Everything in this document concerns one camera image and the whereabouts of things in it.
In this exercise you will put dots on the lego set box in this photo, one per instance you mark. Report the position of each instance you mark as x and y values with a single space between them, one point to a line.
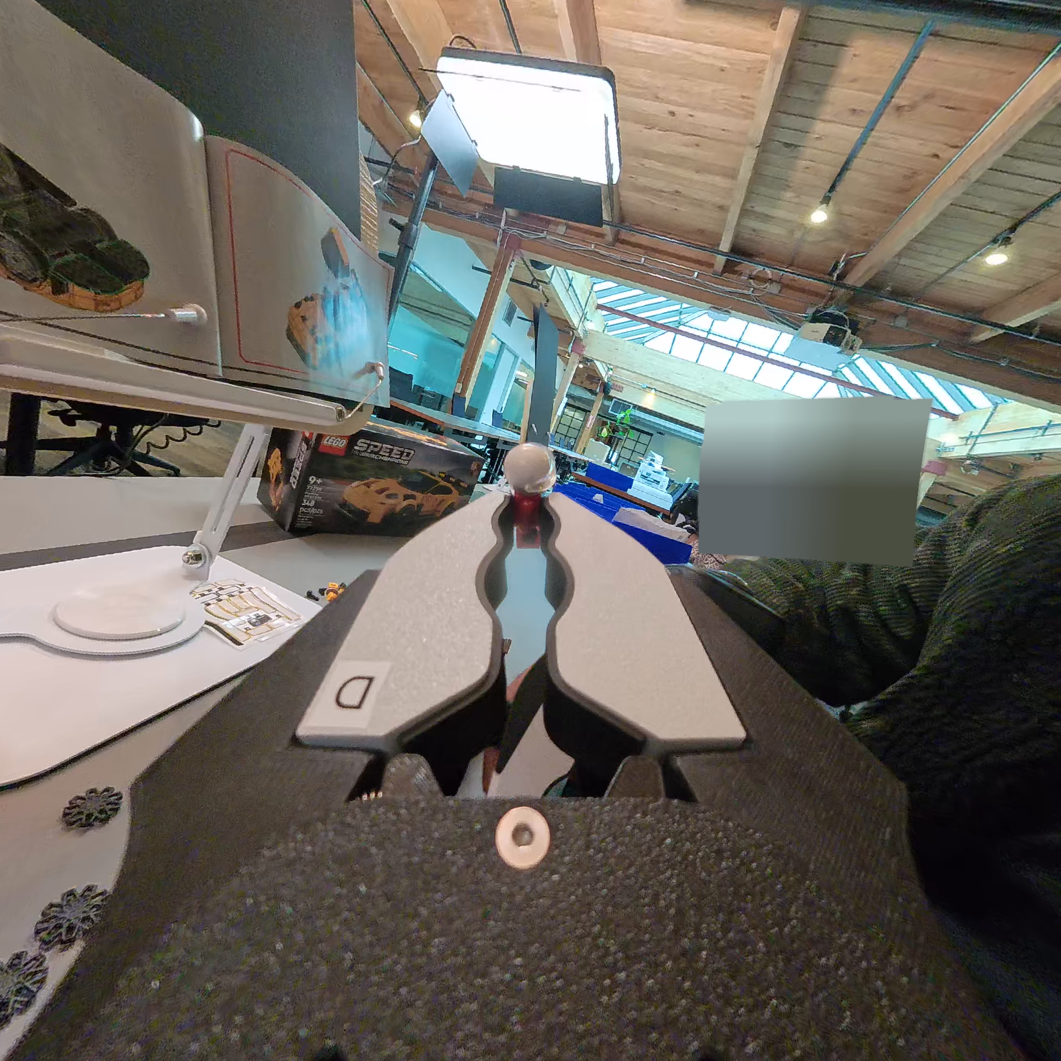
373 489

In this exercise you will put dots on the person's right forearm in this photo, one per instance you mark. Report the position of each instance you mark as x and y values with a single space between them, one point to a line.
870 613

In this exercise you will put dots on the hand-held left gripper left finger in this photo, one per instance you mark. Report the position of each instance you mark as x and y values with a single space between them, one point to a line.
414 646

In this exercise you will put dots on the white ceiling projector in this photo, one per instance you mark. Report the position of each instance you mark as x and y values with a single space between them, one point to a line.
825 336

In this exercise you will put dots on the black office chair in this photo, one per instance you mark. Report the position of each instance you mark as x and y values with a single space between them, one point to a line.
108 439

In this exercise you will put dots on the pile of small lego parts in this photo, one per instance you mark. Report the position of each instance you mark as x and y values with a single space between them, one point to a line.
327 591

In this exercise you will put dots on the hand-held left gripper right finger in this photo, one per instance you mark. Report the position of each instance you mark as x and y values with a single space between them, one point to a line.
646 655

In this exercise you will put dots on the green potted plant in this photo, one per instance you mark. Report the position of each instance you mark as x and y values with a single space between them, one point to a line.
617 424

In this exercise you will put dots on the studio light panel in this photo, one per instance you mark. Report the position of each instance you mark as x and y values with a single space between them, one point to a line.
530 116

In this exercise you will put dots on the black lego wheel rim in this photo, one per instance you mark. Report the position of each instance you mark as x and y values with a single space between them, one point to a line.
73 916
91 808
21 986

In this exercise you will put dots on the lego instruction booklet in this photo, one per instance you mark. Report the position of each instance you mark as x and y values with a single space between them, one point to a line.
124 166

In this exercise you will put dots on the lego sticker sheet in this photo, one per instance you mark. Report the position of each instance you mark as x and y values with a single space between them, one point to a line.
244 615

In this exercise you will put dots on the black light stand pole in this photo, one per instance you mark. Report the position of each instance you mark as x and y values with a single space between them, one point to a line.
410 240

